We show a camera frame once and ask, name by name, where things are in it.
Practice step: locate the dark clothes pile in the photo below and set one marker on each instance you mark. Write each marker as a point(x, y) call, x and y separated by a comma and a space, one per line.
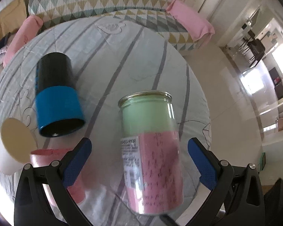
point(4, 40)

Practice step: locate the pink towel right armrest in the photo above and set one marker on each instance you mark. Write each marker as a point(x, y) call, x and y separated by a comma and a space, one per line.
point(197, 26)

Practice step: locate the diamond pattern sofa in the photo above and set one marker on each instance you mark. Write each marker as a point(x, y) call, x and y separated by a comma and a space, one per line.
point(151, 14)

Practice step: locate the black and blue cup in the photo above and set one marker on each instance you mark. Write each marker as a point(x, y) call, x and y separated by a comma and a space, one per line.
point(58, 107)

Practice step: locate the pink towel armrest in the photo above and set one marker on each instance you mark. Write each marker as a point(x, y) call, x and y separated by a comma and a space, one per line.
point(25, 33)
point(197, 26)

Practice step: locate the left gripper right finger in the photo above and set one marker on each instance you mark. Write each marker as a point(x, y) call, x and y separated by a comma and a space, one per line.
point(235, 197)

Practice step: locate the pink towel left armrest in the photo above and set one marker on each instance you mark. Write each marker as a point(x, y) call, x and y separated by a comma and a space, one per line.
point(25, 33)

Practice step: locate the dark dining chairs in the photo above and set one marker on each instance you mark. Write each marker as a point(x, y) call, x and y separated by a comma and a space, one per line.
point(250, 43)

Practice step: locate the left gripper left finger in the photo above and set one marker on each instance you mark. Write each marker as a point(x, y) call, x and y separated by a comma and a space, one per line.
point(31, 204)

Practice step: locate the white paper cup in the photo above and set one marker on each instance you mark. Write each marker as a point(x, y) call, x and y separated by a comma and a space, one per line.
point(16, 145)

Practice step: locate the striped quilted tablecloth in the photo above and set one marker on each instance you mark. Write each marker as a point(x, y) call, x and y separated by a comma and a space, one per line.
point(110, 59)

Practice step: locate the green jar with pink label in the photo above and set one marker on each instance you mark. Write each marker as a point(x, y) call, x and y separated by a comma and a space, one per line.
point(150, 153)

